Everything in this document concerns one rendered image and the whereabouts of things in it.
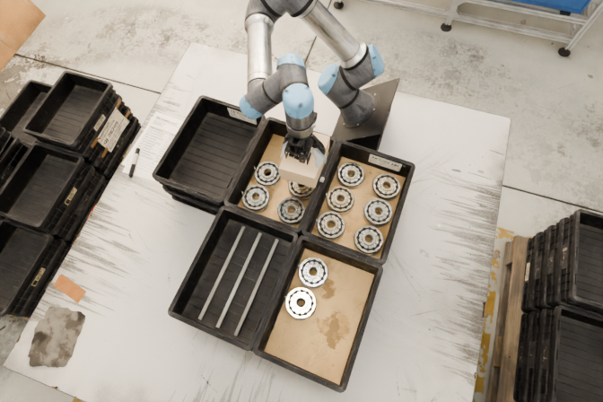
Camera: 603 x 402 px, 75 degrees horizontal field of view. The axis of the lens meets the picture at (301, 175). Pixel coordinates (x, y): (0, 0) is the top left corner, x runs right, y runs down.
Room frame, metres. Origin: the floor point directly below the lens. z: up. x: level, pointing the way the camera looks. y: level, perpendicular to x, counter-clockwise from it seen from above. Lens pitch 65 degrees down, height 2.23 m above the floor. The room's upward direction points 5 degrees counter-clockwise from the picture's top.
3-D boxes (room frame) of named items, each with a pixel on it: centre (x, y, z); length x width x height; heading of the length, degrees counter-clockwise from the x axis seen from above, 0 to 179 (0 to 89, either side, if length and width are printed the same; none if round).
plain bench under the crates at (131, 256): (0.49, 0.08, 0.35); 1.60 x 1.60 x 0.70; 67
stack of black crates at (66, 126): (1.28, 1.16, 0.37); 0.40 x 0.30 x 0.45; 157
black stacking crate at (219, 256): (0.28, 0.24, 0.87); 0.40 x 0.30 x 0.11; 154
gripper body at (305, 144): (0.58, -0.01, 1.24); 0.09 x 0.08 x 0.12; 157
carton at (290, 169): (0.60, -0.02, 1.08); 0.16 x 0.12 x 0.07; 157
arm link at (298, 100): (0.59, -0.01, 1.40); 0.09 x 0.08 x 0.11; 5
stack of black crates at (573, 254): (0.26, -1.23, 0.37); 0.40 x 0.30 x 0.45; 157
